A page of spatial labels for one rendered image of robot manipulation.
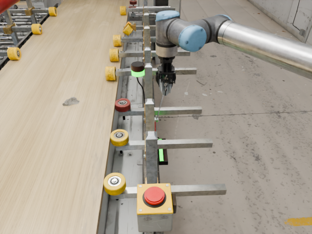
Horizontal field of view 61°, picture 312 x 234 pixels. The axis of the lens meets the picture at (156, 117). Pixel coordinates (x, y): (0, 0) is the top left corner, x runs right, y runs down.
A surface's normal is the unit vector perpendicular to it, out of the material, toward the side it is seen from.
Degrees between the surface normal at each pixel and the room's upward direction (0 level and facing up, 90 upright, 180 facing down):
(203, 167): 0
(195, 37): 90
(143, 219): 90
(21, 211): 0
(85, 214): 0
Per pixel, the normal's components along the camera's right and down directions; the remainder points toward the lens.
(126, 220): 0.00, -0.79
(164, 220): 0.04, 0.61
